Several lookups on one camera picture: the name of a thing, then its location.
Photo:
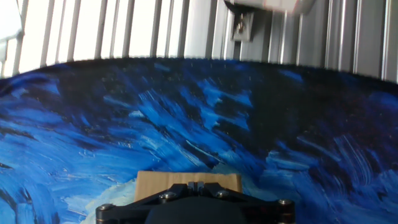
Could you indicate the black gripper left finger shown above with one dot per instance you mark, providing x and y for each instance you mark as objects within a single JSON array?
[{"x": 130, "y": 213}]

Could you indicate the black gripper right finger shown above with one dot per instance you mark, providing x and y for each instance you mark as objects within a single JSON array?
[{"x": 267, "y": 213}]

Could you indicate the brown cardboard box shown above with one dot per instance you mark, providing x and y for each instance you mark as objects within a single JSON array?
[{"x": 155, "y": 183}]

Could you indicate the Van Gogh print cloth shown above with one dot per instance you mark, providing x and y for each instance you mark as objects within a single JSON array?
[{"x": 217, "y": 118}]

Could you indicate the small metal clamp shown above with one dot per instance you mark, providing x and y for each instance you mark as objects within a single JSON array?
[{"x": 242, "y": 26}]

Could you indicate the white paper sheets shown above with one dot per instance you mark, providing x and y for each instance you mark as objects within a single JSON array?
[{"x": 9, "y": 18}]

